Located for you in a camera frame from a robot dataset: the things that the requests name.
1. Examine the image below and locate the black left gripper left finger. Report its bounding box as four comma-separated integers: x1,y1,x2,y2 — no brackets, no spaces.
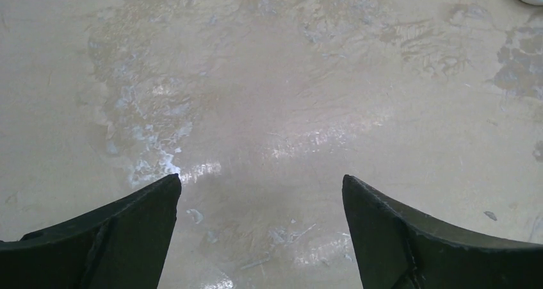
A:
1,174,182,288

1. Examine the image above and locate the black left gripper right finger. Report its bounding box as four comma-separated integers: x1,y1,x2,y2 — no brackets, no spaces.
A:
342,175,542,289

